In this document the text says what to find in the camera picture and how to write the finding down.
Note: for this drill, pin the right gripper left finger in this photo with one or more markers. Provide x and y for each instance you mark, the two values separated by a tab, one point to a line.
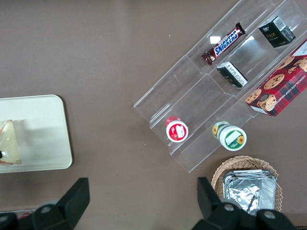
55	213

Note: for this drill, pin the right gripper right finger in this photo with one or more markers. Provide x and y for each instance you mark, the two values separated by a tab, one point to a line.
223	218

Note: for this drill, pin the triangle sandwich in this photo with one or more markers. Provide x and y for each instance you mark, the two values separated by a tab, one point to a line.
9	143

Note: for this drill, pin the cream plastic tray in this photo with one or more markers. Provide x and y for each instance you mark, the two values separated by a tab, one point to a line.
43	134

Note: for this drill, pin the light tan wicker basket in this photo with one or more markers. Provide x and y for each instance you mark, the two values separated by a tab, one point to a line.
239	163

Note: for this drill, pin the red cola can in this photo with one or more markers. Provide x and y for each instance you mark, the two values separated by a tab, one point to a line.
25	214

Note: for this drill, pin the aluminium foil container stack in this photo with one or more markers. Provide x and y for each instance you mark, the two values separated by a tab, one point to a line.
247	189

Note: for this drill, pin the clear acrylic can box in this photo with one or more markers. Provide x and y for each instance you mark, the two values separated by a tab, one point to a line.
14	211

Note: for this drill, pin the green sunflower cup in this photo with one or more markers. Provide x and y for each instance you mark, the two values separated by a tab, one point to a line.
232	137

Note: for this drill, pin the red strawberry yogurt cup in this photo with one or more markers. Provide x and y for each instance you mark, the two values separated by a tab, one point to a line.
177	130

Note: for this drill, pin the clear acrylic stepped stand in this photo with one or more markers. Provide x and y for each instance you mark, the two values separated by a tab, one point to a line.
192	95

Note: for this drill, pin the red plaid cookie box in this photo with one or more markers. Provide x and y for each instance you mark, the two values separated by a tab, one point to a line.
283	88

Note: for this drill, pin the small black carton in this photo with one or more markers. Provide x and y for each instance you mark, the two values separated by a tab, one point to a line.
231	74

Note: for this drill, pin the Snickers chocolate bar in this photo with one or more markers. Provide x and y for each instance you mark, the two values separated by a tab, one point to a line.
224	44

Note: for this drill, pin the black carton with face print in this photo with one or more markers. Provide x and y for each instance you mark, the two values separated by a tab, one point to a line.
275	33

